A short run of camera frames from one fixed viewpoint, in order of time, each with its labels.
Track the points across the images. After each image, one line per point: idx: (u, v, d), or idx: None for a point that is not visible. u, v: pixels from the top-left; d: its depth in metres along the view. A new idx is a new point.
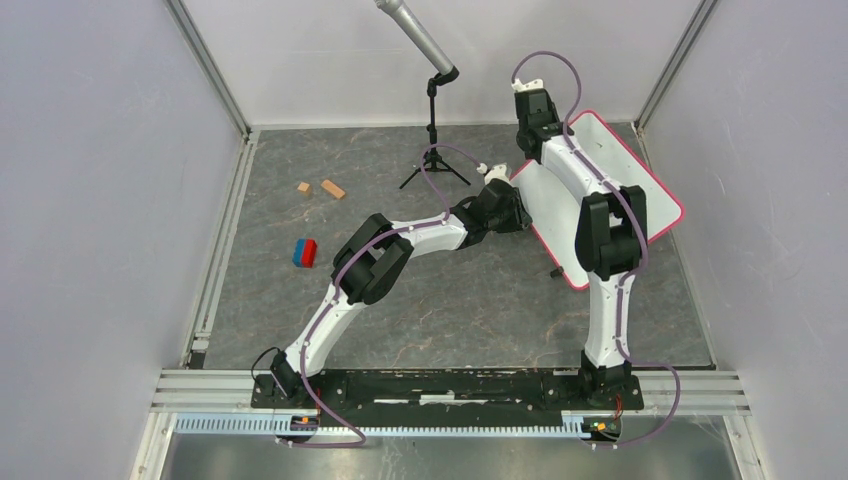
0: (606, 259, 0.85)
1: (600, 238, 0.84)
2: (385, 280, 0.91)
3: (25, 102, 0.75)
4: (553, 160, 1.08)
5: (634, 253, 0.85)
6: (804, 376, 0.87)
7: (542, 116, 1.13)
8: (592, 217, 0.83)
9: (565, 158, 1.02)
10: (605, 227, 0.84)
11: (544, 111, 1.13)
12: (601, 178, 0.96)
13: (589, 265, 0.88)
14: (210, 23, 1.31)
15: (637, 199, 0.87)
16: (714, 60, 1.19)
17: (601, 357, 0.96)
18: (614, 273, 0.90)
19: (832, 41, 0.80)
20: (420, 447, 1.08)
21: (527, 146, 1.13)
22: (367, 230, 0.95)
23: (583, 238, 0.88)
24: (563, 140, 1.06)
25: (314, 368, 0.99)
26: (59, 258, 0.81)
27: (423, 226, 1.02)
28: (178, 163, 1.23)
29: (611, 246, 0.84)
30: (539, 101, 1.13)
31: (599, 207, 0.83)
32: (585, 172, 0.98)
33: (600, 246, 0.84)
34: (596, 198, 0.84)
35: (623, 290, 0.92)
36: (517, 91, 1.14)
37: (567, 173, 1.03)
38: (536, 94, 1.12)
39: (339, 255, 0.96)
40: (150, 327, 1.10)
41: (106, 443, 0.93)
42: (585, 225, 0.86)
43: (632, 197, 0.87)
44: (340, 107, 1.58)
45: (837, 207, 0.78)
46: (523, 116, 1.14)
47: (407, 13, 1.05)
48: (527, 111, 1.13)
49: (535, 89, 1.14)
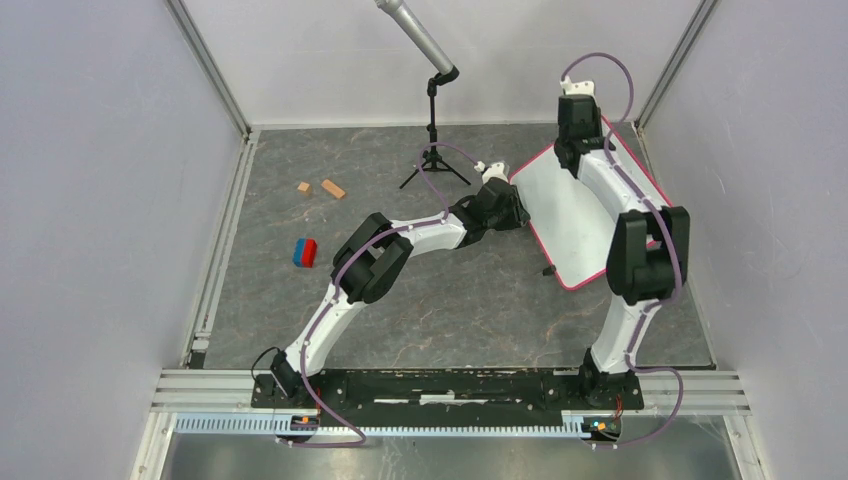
0: (639, 285, 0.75)
1: (634, 260, 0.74)
2: (385, 279, 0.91)
3: (26, 103, 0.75)
4: (590, 176, 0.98)
5: (666, 280, 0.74)
6: (805, 376, 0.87)
7: (584, 127, 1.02)
8: (626, 236, 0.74)
9: (603, 174, 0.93)
10: (640, 248, 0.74)
11: (588, 123, 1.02)
12: (641, 196, 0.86)
13: (618, 290, 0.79)
14: (209, 23, 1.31)
15: (681, 221, 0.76)
16: (715, 60, 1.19)
17: (603, 361, 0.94)
18: (643, 299, 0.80)
19: (832, 41, 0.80)
20: (420, 447, 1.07)
21: (564, 160, 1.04)
22: (367, 230, 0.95)
23: (614, 259, 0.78)
24: (604, 155, 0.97)
25: (314, 368, 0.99)
26: (60, 258, 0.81)
27: (422, 226, 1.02)
28: (178, 163, 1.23)
29: (647, 271, 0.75)
30: (583, 110, 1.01)
31: (635, 225, 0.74)
32: (624, 189, 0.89)
33: (634, 269, 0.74)
34: (634, 216, 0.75)
35: (647, 315, 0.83)
36: (562, 98, 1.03)
37: (605, 190, 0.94)
38: (582, 102, 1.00)
39: (339, 254, 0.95)
40: (150, 328, 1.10)
41: (105, 443, 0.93)
42: (618, 244, 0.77)
43: (674, 218, 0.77)
44: (340, 107, 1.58)
45: (837, 206, 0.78)
46: (563, 125, 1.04)
47: (407, 13, 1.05)
48: (569, 119, 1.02)
49: (582, 97, 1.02)
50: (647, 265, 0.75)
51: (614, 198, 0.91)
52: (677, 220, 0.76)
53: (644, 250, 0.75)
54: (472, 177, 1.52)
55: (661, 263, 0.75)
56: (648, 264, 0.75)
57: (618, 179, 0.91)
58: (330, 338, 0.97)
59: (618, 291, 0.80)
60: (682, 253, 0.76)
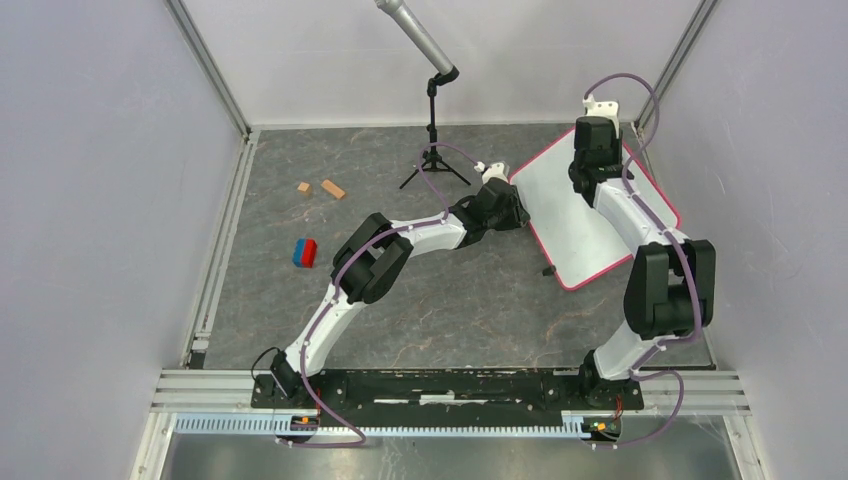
0: (660, 322, 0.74)
1: (655, 296, 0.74)
2: (386, 278, 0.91)
3: (26, 102, 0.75)
4: (607, 205, 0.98)
5: (687, 319, 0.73)
6: (805, 376, 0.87)
7: (602, 154, 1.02)
8: (646, 269, 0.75)
9: (621, 205, 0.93)
10: (662, 283, 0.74)
11: (607, 149, 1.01)
12: (662, 227, 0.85)
13: (637, 327, 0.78)
14: (209, 23, 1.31)
15: (705, 256, 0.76)
16: (715, 60, 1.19)
17: (608, 372, 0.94)
18: (662, 337, 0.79)
19: (832, 40, 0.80)
20: (420, 447, 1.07)
21: (579, 187, 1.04)
22: (367, 230, 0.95)
23: (634, 294, 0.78)
24: (621, 184, 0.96)
25: (314, 368, 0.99)
26: (59, 257, 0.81)
27: (422, 226, 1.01)
28: (178, 163, 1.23)
29: (668, 309, 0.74)
30: (602, 138, 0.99)
31: (656, 258, 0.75)
32: (643, 220, 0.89)
33: (654, 306, 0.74)
34: (655, 250, 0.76)
35: (659, 347, 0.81)
36: (580, 119, 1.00)
37: (623, 221, 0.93)
38: (600, 129, 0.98)
39: (339, 254, 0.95)
40: (150, 327, 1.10)
41: (105, 443, 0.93)
42: (638, 278, 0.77)
43: (699, 253, 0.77)
44: (340, 107, 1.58)
45: (838, 206, 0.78)
46: (580, 151, 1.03)
47: (407, 13, 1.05)
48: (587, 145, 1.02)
49: (600, 121, 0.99)
50: (668, 302, 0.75)
51: (633, 230, 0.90)
52: (702, 256, 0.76)
53: (666, 286, 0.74)
54: (472, 177, 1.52)
55: (681, 300, 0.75)
56: (669, 301, 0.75)
57: (638, 211, 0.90)
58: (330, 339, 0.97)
59: (636, 328, 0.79)
60: (705, 291, 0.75)
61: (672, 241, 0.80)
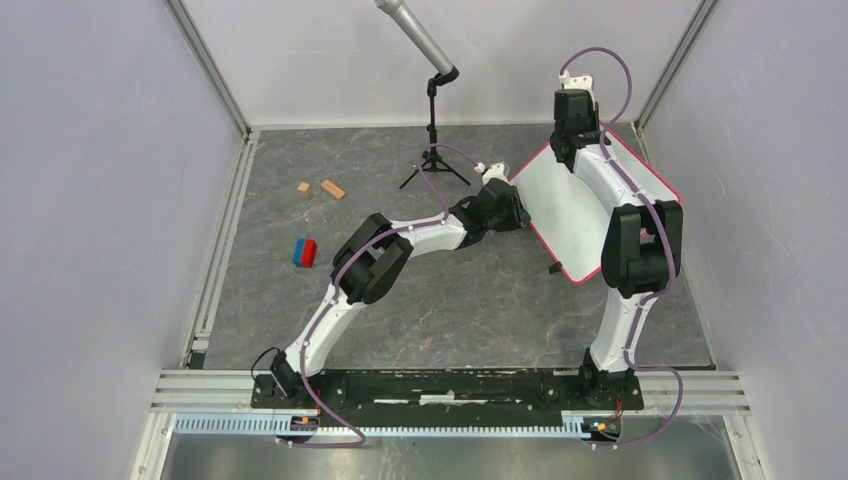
0: (633, 277, 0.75)
1: (628, 253, 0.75)
2: (385, 279, 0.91)
3: (26, 102, 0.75)
4: (585, 169, 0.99)
5: (658, 273, 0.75)
6: (804, 377, 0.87)
7: (581, 122, 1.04)
8: (619, 228, 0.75)
9: (598, 169, 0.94)
10: (635, 241, 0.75)
11: (584, 118, 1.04)
12: (635, 190, 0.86)
13: (612, 282, 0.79)
14: (209, 24, 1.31)
15: (675, 214, 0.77)
16: (714, 60, 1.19)
17: (603, 361, 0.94)
18: (637, 291, 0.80)
19: (831, 41, 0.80)
20: (420, 447, 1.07)
21: (560, 153, 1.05)
22: (367, 230, 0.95)
23: (609, 251, 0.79)
24: (600, 149, 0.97)
25: (314, 368, 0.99)
26: (59, 258, 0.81)
27: (422, 226, 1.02)
28: (178, 163, 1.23)
29: (640, 264, 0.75)
30: (579, 106, 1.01)
31: (630, 218, 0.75)
32: (618, 182, 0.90)
33: (627, 262, 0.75)
34: (628, 210, 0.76)
35: (642, 308, 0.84)
36: (559, 90, 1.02)
37: (599, 184, 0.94)
38: (577, 97, 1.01)
39: (339, 254, 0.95)
40: (150, 327, 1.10)
41: (105, 444, 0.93)
42: (612, 237, 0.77)
43: (668, 212, 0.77)
44: (340, 107, 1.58)
45: (837, 206, 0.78)
46: (560, 120, 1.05)
47: (407, 13, 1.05)
48: (566, 114, 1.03)
49: (578, 91, 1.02)
50: (640, 258, 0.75)
51: (608, 192, 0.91)
52: (669, 214, 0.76)
53: (638, 243, 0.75)
54: (472, 177, 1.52)
55: (654, 256, 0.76)
56: (642, 256, 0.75)
57: (613, 174, 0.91)
58: (330, 340, 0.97)
59: (612, 283, 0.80)
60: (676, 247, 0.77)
61: (645, 203, 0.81)
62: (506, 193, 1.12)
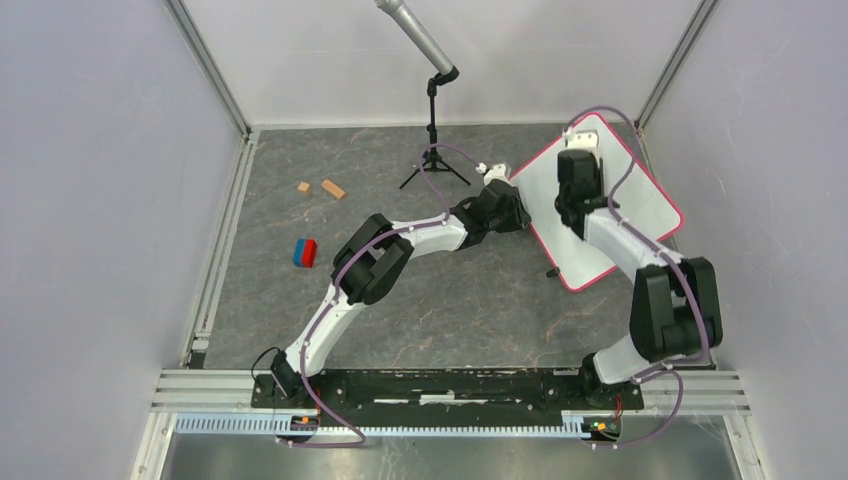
0: (670, 347, 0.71)
1: (661, 320, 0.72)
2: (385, 279, 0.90)
3: (26, 103, 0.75)
4: (599, 234, 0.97)
5: (693, 340, 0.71)
6: (803, 377, 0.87)
7: (586, 188, 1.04)
8: (647, 291, 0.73)
9: (612, 232, 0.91)
10: (666, 305, 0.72)
11: (590, 181, 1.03)
12: (657, 249, 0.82)
13: (647, 354, 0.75)
14: (209, 24, 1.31)
15: (704, 273, 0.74)
16: (715, 61, 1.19)
17: (610, 377, 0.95)
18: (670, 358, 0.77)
19: (831, 41, 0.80)
20: (420, 447, 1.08)
21: (570, 220, 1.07)
22: (367, 230, 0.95)
23: (639, 318, 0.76)
24: (611, 213, 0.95)
25: (314, 368, 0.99)
26: (60, 258, 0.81)
27: (423, 227, 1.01)
28: (177, 164, 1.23)
29: (675, 333, 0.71)
30: (584, 171, 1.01)
31: (657, 279, 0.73)
32: (637, 244, 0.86)
33: (662, 331, 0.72)
34: (654, 271, 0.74)
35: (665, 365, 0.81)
36: (562, 155, 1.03)
37: (616, 248, 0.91)
38: (581, 162, 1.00)
39: (339, 254, 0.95)
40: (150, 327, 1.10)
41: (104, 444, 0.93)
42: (640, 301, 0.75)
43: (698, 270, 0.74)
44: (340, 107, 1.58)
45: (838, 206, 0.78)
46: (565, 185, 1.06)
47: (407, 13, 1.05)
48: (571, 179, 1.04)
49: (581, 154, 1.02)
50: (675, 325, 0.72)
51: (626, 255, 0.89)
52: (700, 272, 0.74)
53: (669, 308, 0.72)
54: (472, 177, 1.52)
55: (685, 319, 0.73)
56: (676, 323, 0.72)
57: (629, 238, 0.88)
58: (331, 341, 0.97)
59: (644, 353, 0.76)
60: (714, 311, 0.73)
61: (670, 262, 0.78)
62: (508, 196, 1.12)
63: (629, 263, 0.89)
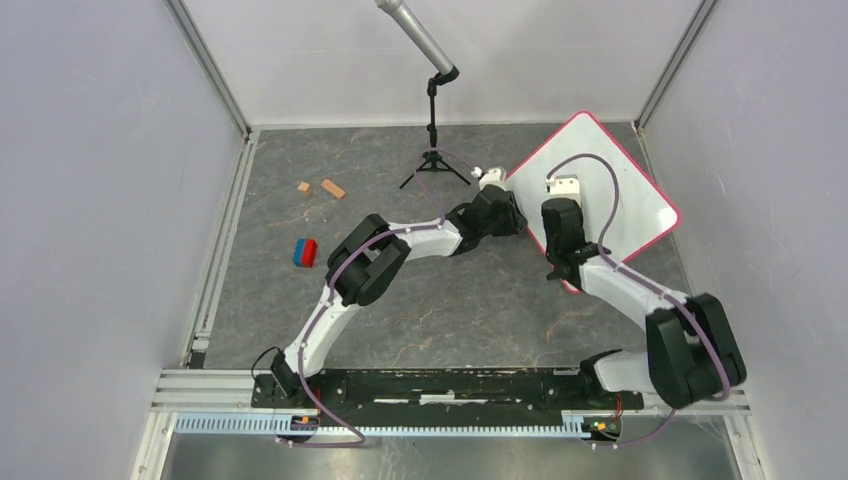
0: (696, 391, 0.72)
1: (682, 366, 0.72)
2: (381, 279, 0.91)
3: (26, 103, 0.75)
4: (596, 284, 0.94)
5: (715, 377, 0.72)
6: (803, 377, 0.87)
7: (574, 236, 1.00)
8: (661, 336, 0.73)
9: (611, 279, 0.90)
10: (684, 349, 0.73)
11: (578, 230, 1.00)
12: (660, 291, 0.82)
13: (671, 400, 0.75)
14: (209, 24, 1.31)
15: (711, 310, 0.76)
16: (715, 60, 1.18)
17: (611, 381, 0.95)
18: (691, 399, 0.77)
19: (832, 41, 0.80)
20: (420, 447, 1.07)
21: (562, 274, 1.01)
22: (364, 230, 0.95)
23: (658, 365, 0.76)
24: (602, 261, 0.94)
25: (313, 369, 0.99)
26: (59, 258, 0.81)
27: (419, 229, 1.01)
28: (178, 164, 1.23)
29: (697, 376, 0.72)
30: (570, 222, 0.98)
31: (668, 323, 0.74)
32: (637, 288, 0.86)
33: (685, 376, 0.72)
34: (664, 316, 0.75)
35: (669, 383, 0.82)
36: (546, 208, 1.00)
37: (618, 296, 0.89)
38: (567, 214, 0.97)
39: (334, 254, 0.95)
40: (150, 327, 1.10)
41: (104, 443, 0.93)
42: (655, 347, 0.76)
43: (705, 308, 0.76)
44: (340, 107, 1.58)
45: (838, 205, 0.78)
46: (554, 237, 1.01)
47: (407, 13, 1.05)
48: (559, 231, 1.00)
49: (565, 205, 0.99)
50: (695, 367, 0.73)
51: (630, 302, 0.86)
52: (708, 310, 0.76)
53: (687, 350, 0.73)
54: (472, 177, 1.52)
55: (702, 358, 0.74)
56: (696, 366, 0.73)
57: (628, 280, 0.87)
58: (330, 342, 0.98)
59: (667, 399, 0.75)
60: (728, 347, 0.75)
61: (677, 304, 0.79)
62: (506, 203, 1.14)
63: (635, 312, 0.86)
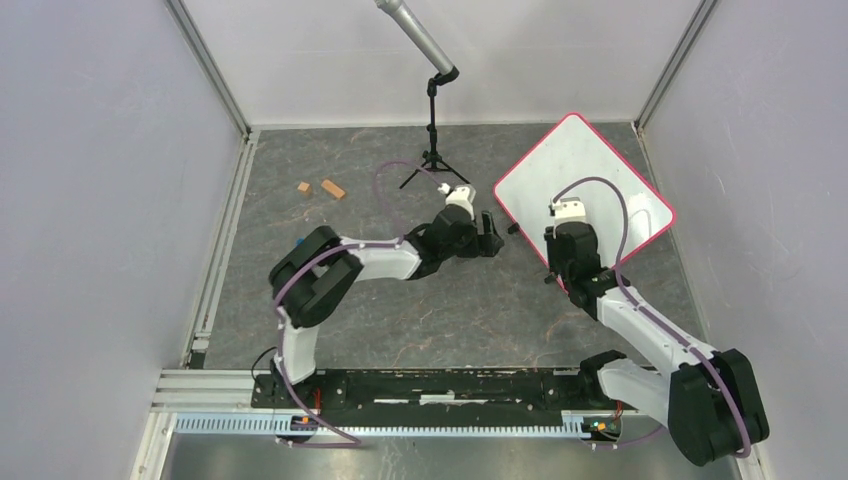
0: (720, 451, 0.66)
1: (707, 425, 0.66)
2: (326, 300, 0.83)
3: (24, 101, 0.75)
4: (616, 321, 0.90)
5: (743, 440, 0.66)
6: (802, 377, 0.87)
7: (590, 263, 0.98)
8: (687, 396, 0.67)
9: (631, 318, 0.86)
10: (709, 408, 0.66)
11: (594, 258, 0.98)
12: (685, 342, 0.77)
13: (694, 456, 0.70)
14: (208, 24, 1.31)
15: (741, 367, 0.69)
16: (714, 61, 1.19)
17: (613, 389, 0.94)
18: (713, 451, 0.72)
19: (831, 42, 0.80)
20: (420, 447, 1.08)
21: (579, 302, 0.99)
22: (313, 243, 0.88)
23: (681, 421, 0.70)
24: (624, 294, 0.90)
25: (300, 375, 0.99)
26: (60, 256, 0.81)
27: (374, 246, 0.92)
28: (177, 163, 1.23)
29: (722, 436, 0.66)
30: (586, 248, 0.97)
31: (694, 383, 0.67)
32: (662, 335, 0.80)
33: (709, 436, 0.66)
34: (689, 374, 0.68)
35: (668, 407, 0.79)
36: (561, 232, 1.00)
37: (640, 339, 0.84)
38: (583, 239, 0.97)
39: (279, 269, 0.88)
40: (150, 327, 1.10)
41: (104, 444, 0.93)
42: (679, 404, 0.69)
43: (734, 365, 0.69)
44: (340, 107, 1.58)
45: (838, 205, 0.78)
46: (569, 264, 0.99)
47: (407, 13, 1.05)
48: (575, 256, 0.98)
49: (580, 230, 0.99)
50: (720, 426, 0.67)
51: (652, 348, 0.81)
52: (737, 368, 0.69)
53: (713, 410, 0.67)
54: (472, 177, 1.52)
55: (727, 416, 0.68)
56: (721, 424, 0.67)
57: (649, 324, 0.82)
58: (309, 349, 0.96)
59: (692, 456, 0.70)
60: (755, 405, 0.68)
61: (702, 360, 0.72)
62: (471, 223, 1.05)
63: (655, 357, 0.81)
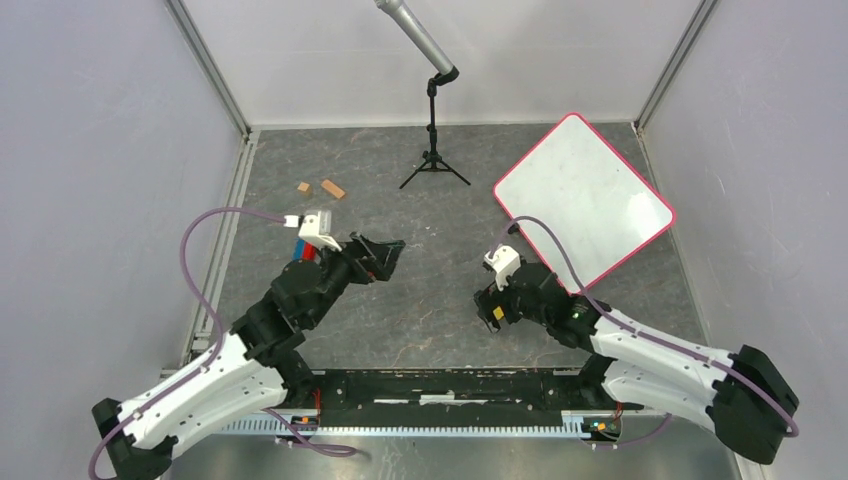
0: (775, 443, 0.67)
1: (759, 431, 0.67)
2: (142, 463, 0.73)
3: (25, 102, 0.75)
4: (616, 353, 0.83)
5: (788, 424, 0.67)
6: (799, 378, 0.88)
7: (560, 300, 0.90)
8: (732, 415, 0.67)
9: (639, 349, 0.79)
10: (754, 414, 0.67)
11: (561, 295, 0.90)
12: (704, 357, 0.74)
13: (756, 454, 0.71)
14: (208, 24, 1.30)
15: (761, 362, 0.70)
16: (715, 61, 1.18)
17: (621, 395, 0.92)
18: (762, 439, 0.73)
19: (829, 41, 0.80)
20: (420, 447, 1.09)
21: (571, 345, 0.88)
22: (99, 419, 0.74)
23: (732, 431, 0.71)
24: (614, 323, 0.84)
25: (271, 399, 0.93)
26: (59, 255, 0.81)
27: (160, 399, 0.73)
28: (177, 164, 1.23)
29: (771, 432, 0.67)
30: (552, 287, 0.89)
31: (735, 402, 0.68)
32: (677, 355, 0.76)
33: (763, 438, 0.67)
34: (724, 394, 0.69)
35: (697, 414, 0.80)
36: (518, 282, 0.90)
37: (647, 364, 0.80)
38: (545, 281, 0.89)
39: None
40: (149, 328, 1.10)
41: None
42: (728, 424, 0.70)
43: (755, 363, 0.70)
44: (340, 108, 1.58)
45: (837, 206, 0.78)
46: (542, 309, 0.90)
47: (407, 13, 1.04)
48: (544, 300, 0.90)
49: (539, 274, 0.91)
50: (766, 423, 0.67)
51: (668, 372, 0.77)
52: (759, 365, 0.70)
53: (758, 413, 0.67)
54: (472, 177, 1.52)
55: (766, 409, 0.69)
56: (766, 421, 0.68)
57: (660, 348, 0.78)
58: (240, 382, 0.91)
59: (753, 455, 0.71)
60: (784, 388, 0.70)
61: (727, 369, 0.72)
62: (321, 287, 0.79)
63: (673, 378, 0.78)
